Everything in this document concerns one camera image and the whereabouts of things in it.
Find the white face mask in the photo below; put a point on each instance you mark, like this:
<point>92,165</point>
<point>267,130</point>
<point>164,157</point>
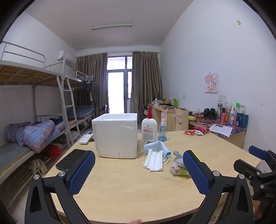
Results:
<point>153,161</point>

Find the metal bunk bed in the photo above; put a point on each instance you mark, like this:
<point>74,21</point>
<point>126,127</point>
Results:
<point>75,80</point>
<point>21,75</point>

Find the plain wooden desk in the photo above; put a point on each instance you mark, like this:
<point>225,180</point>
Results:
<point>157,116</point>

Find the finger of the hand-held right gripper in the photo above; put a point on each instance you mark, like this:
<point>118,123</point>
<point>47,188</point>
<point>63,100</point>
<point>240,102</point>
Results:
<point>245,168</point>
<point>257,151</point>

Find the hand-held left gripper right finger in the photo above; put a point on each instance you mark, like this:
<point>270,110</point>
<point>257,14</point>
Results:
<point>196,172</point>

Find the red cloth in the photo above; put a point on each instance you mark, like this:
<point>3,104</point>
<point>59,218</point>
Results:
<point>51,150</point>

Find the white red snack packet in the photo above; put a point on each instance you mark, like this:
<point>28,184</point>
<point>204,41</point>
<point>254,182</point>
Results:
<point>199,133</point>

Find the grey sock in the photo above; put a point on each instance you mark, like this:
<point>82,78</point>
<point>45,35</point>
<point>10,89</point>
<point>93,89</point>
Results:
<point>179,162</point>

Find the white lotion pump bottle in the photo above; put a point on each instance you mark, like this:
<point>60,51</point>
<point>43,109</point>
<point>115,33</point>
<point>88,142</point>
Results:
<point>148,131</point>

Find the green spray bottle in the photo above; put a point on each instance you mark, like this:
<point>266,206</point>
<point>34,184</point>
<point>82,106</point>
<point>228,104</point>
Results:
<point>175,103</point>

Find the clear blue spray bottle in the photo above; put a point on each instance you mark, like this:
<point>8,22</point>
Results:
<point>162,133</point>

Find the cartoon wall poster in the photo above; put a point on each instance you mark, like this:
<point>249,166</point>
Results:
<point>210,83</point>

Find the yellow packet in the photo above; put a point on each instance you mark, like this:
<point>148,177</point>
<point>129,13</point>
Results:
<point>192,118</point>

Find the row of toiletry bottles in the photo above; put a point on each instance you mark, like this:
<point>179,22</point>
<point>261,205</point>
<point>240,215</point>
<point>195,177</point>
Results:
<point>232,117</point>

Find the desk with patterned cover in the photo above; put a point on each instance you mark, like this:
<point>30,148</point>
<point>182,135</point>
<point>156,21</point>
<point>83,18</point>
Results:
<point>237,135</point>

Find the black headphones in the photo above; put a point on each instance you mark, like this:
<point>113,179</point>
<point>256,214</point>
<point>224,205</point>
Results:
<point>209,113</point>

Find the blue orange checked quilt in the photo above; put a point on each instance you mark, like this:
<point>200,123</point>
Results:
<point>38,133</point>

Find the folded blue quilt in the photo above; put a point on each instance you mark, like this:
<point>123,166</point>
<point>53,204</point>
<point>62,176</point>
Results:
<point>83,112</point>

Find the brown curtain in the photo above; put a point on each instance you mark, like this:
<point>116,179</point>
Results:
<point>146,79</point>
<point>90,71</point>

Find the white bed ladder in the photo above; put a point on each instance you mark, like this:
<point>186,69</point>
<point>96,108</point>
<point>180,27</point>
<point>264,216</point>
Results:
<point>69,107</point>

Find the person's left hand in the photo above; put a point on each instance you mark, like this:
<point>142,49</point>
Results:
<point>135,221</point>

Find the beige cloth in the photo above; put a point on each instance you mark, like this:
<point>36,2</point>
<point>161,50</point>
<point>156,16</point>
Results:
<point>37,165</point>

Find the black smartphone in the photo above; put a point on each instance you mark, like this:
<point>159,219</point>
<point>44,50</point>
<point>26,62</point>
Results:
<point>71,158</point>

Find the white foam box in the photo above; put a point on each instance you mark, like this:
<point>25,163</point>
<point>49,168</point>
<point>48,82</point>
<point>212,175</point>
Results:
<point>116,135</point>

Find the white wall socket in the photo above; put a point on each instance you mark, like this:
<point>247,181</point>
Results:
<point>222,98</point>

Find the white remote control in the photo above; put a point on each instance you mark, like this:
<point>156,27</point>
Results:
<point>86,137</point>

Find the hanging dark clothes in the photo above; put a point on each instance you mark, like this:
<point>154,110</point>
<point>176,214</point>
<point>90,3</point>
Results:
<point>92,90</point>

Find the large red snack packet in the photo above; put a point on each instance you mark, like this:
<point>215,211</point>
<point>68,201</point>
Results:
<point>201,129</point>

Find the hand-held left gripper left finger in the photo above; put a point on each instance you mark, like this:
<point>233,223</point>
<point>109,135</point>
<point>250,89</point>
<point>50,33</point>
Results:
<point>83,172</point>

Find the glass balcony door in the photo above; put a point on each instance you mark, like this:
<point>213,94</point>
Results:
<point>117,86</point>

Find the colourful plastic packet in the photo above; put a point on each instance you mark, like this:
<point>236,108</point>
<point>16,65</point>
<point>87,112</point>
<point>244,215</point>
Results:
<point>178,170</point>

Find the red orange snack packet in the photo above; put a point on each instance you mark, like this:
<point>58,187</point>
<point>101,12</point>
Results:
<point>189,132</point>

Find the white air conditioner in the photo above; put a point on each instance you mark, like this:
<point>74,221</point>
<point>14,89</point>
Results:
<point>64,57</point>

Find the printed paper sheet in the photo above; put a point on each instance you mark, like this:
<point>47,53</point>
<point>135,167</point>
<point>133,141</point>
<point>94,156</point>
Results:
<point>221,130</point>

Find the blue face mask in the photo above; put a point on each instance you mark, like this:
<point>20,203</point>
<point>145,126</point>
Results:
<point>155,147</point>

